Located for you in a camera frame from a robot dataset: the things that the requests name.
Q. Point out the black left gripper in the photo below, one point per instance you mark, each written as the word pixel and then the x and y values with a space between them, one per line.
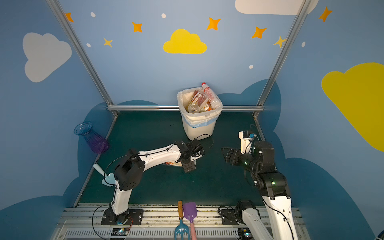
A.
pixel 188 165

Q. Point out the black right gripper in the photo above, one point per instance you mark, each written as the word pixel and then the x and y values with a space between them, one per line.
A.
pixel 235 156

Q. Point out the clear bottle white orange label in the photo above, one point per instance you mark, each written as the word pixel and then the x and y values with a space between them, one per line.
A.
pixel 173 164

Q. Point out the white bottle red label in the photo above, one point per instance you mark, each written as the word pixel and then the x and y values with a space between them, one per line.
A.
pixel 214 101

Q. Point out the gold red label tea bottle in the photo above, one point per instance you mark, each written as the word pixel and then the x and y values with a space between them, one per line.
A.
pixel 199 98

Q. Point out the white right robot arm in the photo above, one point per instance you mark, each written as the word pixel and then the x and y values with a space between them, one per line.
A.
pixel 276 196

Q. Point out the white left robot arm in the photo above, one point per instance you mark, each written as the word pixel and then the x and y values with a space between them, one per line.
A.
pixel 129 171

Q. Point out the white ribbed trash bin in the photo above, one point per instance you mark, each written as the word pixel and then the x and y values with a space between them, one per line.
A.
pixel 201 131

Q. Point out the white bin liner bag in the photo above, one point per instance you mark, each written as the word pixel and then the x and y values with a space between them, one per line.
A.
pixel 199 119

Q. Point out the purple toy shovel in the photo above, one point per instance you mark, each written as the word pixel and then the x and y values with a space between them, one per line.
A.
pixel 190 213

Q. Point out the right green circuit board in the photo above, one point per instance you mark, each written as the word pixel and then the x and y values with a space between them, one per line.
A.
pixel 244 234

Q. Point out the green circuit board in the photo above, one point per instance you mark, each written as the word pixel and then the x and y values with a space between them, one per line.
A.
pixel 120 232
pixel 244 234

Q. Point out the blue toy garden fork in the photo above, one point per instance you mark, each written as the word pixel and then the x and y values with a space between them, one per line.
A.
pixel 181 230

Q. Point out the light blue toy trowel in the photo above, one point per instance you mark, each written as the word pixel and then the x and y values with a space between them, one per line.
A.
pixel 108 179

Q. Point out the purple plastic vase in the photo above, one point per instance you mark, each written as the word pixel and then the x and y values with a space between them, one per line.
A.
pixel 95 141

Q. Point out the left green circuit board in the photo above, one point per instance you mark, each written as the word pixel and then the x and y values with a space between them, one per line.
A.
pixel 120 232

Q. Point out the aluminium frame back rail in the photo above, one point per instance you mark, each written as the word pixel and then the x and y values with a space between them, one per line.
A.
pixel 126 108

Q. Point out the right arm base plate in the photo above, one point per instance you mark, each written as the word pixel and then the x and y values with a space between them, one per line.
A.
pixel 230 217

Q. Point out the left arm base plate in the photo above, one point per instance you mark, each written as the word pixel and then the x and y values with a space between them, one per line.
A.
pixel 128 218

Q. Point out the aluminium frame right post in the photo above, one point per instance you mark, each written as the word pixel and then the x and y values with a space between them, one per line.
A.
pixel 291 37

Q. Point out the aluminium frame post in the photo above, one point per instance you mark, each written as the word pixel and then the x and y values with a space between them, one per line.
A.
pixel 291 37
pixel 59 13

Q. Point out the aluminium frame left post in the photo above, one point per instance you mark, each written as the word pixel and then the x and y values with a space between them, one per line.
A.
pixel 59 13

